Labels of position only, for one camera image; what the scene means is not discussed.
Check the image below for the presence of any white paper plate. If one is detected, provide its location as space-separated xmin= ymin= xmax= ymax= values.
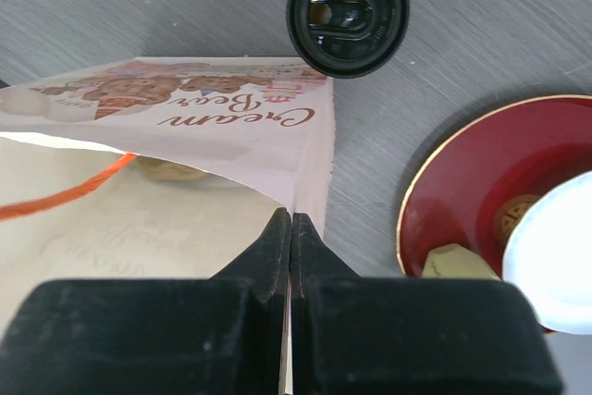
xmin=502 ymin=172 xmax=591 ymax=335

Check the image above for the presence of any red round tray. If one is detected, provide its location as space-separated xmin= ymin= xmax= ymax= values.
xmin=396 ymin=94 xmax=591 ymax=281

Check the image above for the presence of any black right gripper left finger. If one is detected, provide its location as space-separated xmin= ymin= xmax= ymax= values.
xmin=1 ymin=208 xmax=291 ymax=394

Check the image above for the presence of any paper bag with orange handles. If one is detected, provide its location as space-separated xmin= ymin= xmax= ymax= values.
xmin=1 ymin=57 xmax=335 ymax=341

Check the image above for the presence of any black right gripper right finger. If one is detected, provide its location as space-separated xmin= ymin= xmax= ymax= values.
xmin=290 ymin=214 xmax=564 ymax=394

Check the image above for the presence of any black cup lid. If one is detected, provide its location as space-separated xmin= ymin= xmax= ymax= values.
xmin=286 ymin=0 xmax=410 ymax=79

